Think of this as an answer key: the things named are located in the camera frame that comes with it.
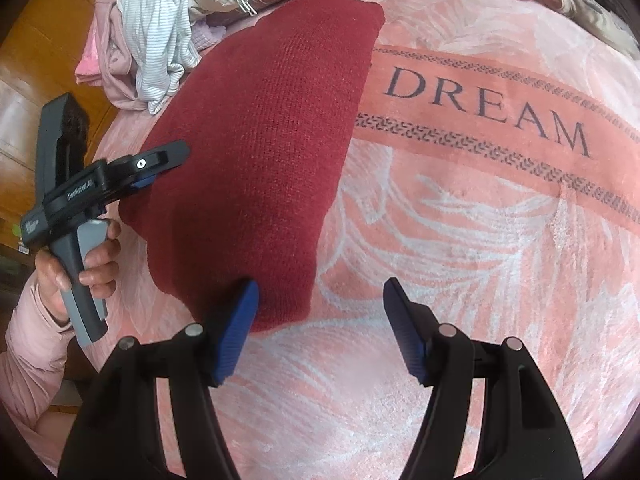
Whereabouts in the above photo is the dark red knit sweater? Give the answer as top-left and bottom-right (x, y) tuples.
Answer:
(118, 0), (385, 330)

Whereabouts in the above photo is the pink sleeved left forearm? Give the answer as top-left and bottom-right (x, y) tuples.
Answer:
(1, 276), (75, 474)

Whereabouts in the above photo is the person's left hand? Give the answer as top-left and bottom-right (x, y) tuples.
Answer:
(35, 220), (122, 326)

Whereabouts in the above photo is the pink garment pile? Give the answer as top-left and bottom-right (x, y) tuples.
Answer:
(75, 0), (146, 112)

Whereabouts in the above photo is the white striped knit garment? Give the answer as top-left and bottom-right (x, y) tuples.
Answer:
(117, 0), (201, 115)

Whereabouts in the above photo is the pink floral bed blanket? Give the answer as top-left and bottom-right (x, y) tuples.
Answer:
(92, 0), (640, 480)

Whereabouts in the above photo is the beige garment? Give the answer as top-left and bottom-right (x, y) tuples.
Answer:
(541, 0), (639, 61)

